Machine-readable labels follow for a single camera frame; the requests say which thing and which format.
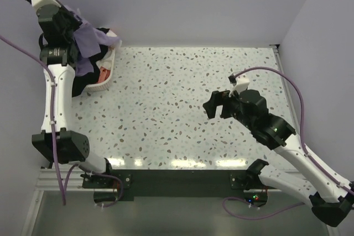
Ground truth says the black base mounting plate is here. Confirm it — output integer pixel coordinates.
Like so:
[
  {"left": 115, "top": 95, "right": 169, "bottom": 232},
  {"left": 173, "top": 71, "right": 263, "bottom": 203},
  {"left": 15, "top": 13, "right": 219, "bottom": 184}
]
[{"left": 81, "top": 170, "right": 266, "bottom": 203}]

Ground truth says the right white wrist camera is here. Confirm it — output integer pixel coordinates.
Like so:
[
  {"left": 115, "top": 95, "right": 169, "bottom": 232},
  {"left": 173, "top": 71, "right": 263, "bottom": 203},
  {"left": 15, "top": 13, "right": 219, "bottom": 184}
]
[{"left": 228, "top": 74, "right": 250, "bottom": 97}]

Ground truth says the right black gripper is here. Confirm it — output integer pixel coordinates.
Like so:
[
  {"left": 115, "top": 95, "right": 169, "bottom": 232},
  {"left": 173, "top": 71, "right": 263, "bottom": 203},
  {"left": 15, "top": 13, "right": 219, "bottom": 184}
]
[{"left": 202, "top": 90, "right": 255, "bottom": 130}]

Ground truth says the aluminium frame rail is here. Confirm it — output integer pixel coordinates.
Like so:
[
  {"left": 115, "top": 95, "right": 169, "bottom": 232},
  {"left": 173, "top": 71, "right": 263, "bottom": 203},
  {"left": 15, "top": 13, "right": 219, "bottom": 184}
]
[{"left": 20, "top": 167, "right": 86, "bottom": 236}]

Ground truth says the coral orange t shirt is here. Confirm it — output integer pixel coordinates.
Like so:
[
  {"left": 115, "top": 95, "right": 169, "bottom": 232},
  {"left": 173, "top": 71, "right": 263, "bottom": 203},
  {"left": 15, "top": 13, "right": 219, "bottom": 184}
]
[{"left": 97, "top": 66, "right": 111, "bottom": 84}]

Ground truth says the white t shirt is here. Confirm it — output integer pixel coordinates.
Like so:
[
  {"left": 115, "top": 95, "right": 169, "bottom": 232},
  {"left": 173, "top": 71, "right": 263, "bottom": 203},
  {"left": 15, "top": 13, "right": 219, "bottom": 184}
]
[{"left": 96, "top": 39, "right": 122, "bottom": 70}]

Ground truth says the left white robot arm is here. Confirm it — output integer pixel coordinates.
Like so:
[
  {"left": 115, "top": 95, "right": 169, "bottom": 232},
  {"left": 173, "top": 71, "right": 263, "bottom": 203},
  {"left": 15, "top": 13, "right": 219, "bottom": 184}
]
[{"left": 32, "top": 2, "right": 114, "bottom": 187}]

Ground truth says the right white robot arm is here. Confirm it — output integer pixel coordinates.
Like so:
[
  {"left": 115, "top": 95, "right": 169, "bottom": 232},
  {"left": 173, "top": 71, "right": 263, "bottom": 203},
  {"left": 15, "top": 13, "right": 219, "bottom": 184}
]
[{"left": 203, "top": 90, "right": 353, "bottom": 227}]

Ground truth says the black t shirt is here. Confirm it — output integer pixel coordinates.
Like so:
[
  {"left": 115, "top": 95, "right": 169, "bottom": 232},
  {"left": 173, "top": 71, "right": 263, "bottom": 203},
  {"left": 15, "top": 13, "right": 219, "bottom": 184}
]
[{"left": 70, "top": 27, "right": 117, "bottom": 98}]

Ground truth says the white laundry basket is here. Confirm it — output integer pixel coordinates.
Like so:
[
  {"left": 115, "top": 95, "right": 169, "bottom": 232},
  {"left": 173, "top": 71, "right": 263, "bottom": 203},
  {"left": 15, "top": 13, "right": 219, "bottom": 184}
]
[{"left": 84, "top": 28, "right": 122, "bottom": 92}]

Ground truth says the purple t shirt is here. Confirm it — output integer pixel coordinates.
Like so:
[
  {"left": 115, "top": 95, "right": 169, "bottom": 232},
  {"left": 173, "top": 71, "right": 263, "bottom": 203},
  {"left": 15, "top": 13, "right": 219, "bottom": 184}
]
[{"left": 71, "top": 11, "right": 117, "bottom": 77}]

